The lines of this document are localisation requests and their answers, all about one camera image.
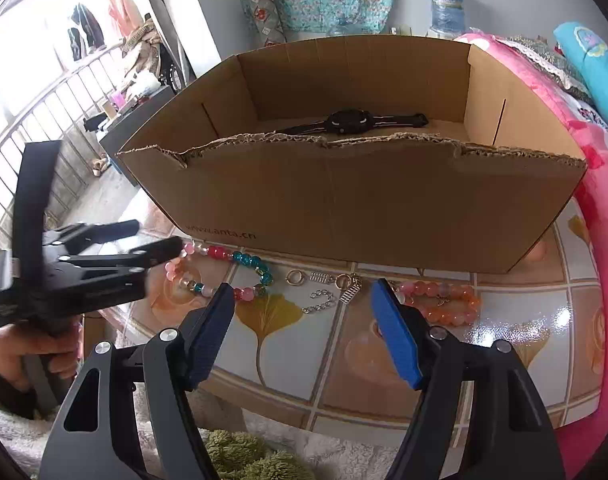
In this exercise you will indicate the pink floral blanket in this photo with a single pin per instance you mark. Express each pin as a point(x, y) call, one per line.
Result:
point(599, 220)

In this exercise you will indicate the grey cabinet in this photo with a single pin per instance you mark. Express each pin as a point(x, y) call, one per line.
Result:
point(133, 130)

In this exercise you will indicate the white water dispenser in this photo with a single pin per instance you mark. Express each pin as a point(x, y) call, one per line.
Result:
point(444, 34)

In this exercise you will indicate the white wall socket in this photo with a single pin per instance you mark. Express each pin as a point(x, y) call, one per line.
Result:
point(400, 30)

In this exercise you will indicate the green fuzzy cloth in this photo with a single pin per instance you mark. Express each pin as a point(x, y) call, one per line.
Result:
point(244, 455)

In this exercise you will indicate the dark hanging garment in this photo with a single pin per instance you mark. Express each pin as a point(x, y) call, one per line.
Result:
point(86, 25)

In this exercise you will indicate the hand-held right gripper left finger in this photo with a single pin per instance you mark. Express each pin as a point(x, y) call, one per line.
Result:
point(211, 340)

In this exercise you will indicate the person's left hand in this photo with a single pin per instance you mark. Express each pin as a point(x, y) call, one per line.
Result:
point(13, 355)

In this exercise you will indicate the tile print table cover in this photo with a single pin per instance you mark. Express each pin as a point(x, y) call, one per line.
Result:
point(334, 350)

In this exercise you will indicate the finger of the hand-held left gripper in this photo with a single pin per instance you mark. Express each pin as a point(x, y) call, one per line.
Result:
point(103, 232)
point(143, 257)

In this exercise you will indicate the grey patterned cushion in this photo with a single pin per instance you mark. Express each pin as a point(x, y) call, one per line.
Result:
point(269, 17)

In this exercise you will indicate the silver abacus charm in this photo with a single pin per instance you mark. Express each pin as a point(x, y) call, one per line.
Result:
point(320, 277)

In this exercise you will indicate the pink hanging garment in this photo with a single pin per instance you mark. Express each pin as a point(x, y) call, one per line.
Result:
point(121, 10)

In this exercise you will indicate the metal balcony railing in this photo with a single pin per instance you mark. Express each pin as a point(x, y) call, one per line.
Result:
point(28, 125)

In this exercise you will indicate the clear plastic bag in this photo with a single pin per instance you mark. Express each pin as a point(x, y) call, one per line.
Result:
point(345, 29)

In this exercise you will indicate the blue water dispenser bottle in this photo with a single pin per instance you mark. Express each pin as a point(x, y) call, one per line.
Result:
point(446, 7)

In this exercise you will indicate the lace trimmed patterned pillow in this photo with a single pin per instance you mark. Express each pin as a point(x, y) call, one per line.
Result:
point(544, 57)

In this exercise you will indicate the brown patterned bag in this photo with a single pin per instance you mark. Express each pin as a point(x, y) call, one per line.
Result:
point(146, 50)

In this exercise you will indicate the white fluffy garment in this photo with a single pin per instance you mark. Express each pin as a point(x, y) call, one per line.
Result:
point(8, 440)

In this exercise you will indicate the brown cardboard box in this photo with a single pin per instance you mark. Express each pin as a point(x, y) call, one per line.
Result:
point(334, 200)

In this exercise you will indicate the beige shoe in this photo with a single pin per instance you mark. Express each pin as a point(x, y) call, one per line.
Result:
point(99, 166)

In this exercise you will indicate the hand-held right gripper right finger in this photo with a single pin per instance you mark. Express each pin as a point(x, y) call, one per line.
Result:
point(394, 335)

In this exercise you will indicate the blue cartoon pillow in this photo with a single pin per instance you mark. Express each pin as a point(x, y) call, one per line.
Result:
point(596, 67)

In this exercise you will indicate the black wrist watch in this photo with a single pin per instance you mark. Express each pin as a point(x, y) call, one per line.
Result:
point(349, 121)

